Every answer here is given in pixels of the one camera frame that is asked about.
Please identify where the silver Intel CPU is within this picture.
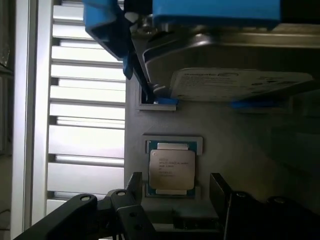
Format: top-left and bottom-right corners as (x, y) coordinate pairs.
(146, 140), (200, 198)

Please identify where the grey parts rack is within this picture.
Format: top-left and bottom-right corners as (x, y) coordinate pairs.
(124, 14), (320, 240)

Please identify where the small blue rack clip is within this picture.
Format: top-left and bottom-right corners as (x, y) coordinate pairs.
(154, 98), (180, 106)
(230, 99), (275, 110)

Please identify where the silver hard disk drive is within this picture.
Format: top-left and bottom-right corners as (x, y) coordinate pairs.
(141, 31), (315, 103)

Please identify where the aluminium frame profile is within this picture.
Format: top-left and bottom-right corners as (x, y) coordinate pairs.
(13, 0), (55, 226)

